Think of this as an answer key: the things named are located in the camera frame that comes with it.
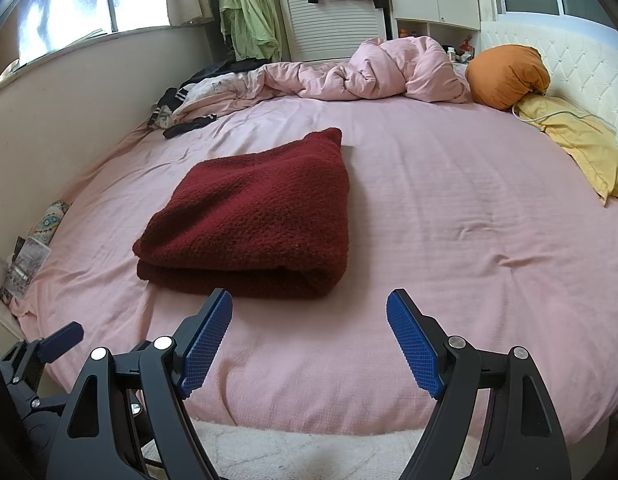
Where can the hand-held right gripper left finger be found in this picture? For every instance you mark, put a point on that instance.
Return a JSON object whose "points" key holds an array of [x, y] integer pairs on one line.
{"points": [[204, 345]]}

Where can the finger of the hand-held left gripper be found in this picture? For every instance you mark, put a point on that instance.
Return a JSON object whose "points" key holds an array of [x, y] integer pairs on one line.
{"points": [[61, 341]]}

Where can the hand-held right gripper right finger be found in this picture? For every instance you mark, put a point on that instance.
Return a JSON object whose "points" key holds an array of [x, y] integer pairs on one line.
{"points": [[414, 345]]}

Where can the dark red knit cardigan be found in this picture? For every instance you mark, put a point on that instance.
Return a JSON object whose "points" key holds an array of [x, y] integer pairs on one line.
{"points": [[254, 220]]}

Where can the patterned pillow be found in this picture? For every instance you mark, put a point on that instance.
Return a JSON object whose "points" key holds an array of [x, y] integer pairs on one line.
{"points": [[49, 220]]}

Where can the white knit sweater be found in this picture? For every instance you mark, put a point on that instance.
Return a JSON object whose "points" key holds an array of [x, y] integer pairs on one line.
{"points": [[309, 455]]}

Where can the black sock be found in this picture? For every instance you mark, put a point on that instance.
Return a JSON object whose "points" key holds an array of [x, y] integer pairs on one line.
{"points": [[189, 126]]}

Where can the black white striped garment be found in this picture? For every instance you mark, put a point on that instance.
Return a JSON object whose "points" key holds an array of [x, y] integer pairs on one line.
{"points": [[169, 100]]}

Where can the yellow pillow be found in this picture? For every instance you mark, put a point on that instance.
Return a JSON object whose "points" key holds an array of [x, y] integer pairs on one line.
{"points": [[584, 145]]}

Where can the pink duvet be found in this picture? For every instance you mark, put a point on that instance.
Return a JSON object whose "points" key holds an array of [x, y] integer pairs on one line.
{"points": [[389, 70]]}

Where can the black crumpled garment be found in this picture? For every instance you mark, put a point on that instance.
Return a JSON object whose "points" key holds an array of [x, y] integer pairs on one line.
{"points": [[224, 67]]}

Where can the orange pillow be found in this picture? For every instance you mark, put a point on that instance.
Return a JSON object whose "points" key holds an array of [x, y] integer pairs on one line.
{"points": [[504, 75]]}

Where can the small jar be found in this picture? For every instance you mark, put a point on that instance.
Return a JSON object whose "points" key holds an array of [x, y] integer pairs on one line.
{"points": [[451, 53]]}

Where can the white louvred door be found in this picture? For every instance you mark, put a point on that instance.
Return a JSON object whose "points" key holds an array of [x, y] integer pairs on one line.
{"points": [[334, 35]]}

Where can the white tufted headboard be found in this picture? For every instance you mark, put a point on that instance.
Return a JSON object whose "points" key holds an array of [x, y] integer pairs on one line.
{"points": [[589, 60]]}

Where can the green hanging garment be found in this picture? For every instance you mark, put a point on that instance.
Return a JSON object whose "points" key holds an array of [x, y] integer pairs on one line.
{"points": [[249, 10]]}

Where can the curved bay window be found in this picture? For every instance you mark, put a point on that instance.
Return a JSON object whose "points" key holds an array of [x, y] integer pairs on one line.
{"points": [[89, 0]]}

